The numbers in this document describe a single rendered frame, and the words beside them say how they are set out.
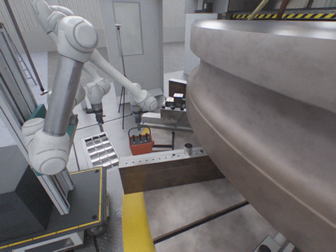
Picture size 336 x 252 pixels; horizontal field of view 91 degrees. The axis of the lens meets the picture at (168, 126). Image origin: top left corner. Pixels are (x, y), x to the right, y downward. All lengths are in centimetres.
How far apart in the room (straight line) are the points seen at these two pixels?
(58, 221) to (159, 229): 87
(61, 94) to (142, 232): 151
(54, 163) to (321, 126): 120
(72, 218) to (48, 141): 102
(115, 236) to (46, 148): 128
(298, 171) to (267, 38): 63
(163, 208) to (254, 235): 77
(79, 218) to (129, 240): 52
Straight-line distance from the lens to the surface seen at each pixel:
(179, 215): 168
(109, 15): 410
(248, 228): 176
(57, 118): 94
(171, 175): 170
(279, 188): 99
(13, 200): 161
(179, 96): 244
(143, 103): 113
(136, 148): 142
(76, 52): 86
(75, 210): 188
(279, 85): 83
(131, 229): 200
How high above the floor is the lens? 178
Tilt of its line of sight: 33 degrees down
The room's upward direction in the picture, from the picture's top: straight up
